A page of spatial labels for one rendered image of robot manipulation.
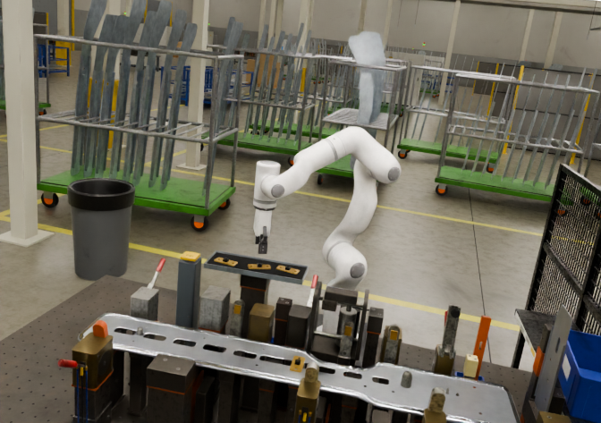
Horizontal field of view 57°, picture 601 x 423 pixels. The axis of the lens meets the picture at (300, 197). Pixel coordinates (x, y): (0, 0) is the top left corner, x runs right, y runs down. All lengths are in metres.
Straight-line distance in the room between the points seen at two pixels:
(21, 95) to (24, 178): 0.72
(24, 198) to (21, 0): 1.65
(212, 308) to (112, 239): 2.65
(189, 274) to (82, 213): 2.42
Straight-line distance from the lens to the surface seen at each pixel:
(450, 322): 1.88
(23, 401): 2.21
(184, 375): 1.68
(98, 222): 4.43
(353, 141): 2.00
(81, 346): 1.77
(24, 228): 5.47
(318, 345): 1.99
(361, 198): 2.10
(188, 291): 2.15
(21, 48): 5.16
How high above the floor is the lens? 1.98
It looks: 16 degrees down
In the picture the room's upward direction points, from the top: 6 degrees clockwise
